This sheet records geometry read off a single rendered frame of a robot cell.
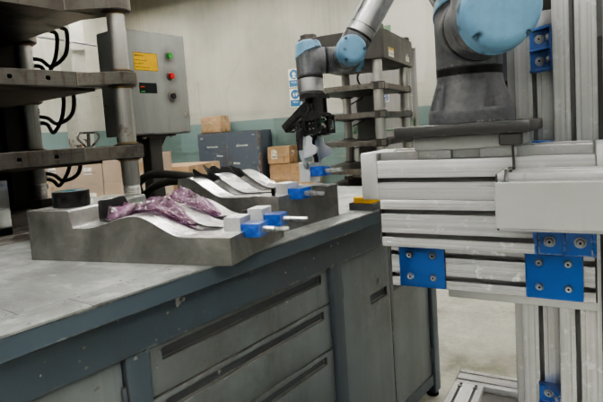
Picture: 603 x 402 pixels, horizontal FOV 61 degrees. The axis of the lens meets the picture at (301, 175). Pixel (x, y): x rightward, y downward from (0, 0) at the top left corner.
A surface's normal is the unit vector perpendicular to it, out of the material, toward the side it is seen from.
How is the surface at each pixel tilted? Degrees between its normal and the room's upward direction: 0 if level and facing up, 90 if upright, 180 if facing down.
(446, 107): 72
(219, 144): 90
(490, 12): 98
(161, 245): 90
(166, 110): 90
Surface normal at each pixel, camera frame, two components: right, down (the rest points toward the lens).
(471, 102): -0.32, -0.20
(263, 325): 0.79, 0.00
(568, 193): -0.49, 0.11
